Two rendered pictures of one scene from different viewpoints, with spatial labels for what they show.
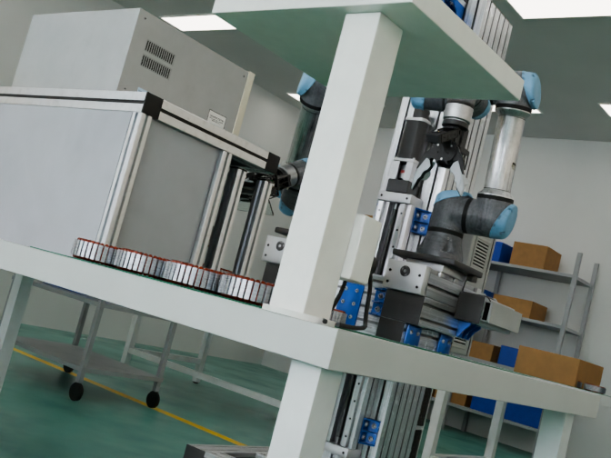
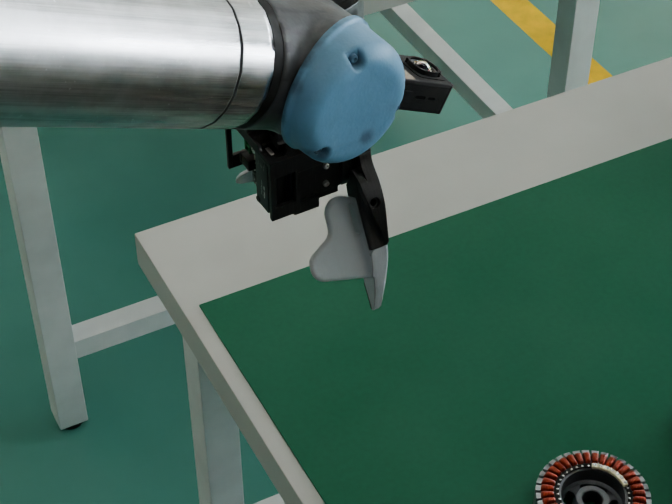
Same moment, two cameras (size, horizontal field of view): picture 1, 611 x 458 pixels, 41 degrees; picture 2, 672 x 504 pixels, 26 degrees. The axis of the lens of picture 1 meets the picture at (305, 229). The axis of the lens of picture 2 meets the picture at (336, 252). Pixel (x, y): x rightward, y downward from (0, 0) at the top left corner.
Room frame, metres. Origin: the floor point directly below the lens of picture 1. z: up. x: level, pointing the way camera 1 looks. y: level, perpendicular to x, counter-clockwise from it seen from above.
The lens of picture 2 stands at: (2.87, 0.02, 1.92)
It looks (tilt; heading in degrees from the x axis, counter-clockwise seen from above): 43 degrees down; 203
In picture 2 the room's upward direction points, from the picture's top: straight up
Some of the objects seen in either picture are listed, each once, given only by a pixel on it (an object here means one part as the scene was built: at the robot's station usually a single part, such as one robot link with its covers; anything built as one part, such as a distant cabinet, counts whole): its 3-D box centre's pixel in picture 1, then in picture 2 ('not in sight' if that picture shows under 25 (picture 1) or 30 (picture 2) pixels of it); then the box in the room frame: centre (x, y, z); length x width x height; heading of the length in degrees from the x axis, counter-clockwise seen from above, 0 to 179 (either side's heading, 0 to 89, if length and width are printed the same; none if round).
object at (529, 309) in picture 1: (518, 309); not in sight; (8.24, -2.31, 1.37); 0.42 x 0.40 x 0.18; 51
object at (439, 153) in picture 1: (451, 144); (300, 116); (2.12, -0.32, 1.29); 0.09 x 0.08 x 0.12; 143
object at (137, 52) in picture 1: (134, 82); not in sight; (2.02, 0.52, 1.22); 0.44 x 0.39 x 0.20; 50
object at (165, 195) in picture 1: (165, 204); not in sight; (1.75, 0.31, 0.91); 0.28 x 0.03 x 0.32; 140
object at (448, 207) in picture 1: (452, 212); not in sight; (2.61, -0.45, 1.20); 0.13 x 0.12 x 0.14; 61
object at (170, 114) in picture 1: (124, 128); not in sight; (2.02, 0.51, 1.09); 0.68 x 0.44 x 0.05; 50
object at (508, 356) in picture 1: (524, 360); not in sight; (8.12, -2.44, 0.87); 0.42 x 0.36 x 0.19; 142
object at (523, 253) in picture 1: (535, 259); not in sight; (8.20, -2.35, 1.90); 0.40 x 0.36 x 0.24; 142
